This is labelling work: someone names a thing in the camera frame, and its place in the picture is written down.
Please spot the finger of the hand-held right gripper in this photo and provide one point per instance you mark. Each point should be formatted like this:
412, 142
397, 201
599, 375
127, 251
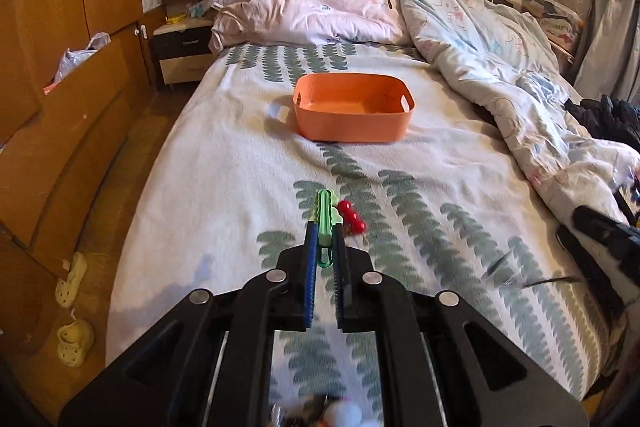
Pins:
605, 227
590, 267

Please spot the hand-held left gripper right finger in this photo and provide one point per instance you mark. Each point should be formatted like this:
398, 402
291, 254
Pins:
345, 277

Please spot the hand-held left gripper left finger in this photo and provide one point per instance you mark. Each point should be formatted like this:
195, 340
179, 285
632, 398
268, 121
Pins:
310, 277

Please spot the thin black hair clip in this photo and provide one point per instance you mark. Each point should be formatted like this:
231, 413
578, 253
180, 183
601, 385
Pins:
550, 280

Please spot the green hair clip red balls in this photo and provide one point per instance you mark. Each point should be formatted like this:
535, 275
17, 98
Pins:
325, 212

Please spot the orange plastic basket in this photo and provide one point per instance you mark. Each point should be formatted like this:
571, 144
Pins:
350, 127

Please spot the dark clothing pile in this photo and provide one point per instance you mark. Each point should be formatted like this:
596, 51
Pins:
610, 117

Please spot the patterned cushion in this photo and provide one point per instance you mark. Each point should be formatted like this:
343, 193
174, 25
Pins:
550, 22

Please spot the light blue printed duvet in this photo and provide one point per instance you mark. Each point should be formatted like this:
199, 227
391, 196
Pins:
475, 47

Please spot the yellow slipper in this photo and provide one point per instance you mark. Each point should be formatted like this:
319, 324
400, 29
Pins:
70, 282
75, 342

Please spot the pink duvet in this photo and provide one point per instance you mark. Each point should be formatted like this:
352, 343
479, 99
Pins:
300, 14

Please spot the nightstand with dark drawer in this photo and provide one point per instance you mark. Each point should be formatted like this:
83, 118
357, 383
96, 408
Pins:
182, 42

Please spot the yellow packet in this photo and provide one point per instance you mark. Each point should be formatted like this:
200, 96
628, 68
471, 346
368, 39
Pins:
176, 18

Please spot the plastic bag in drawer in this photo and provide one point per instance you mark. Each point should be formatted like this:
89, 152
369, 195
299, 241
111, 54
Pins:
75, 59

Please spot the wooden wardrobe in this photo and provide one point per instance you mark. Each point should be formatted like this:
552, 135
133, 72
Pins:
60, 32

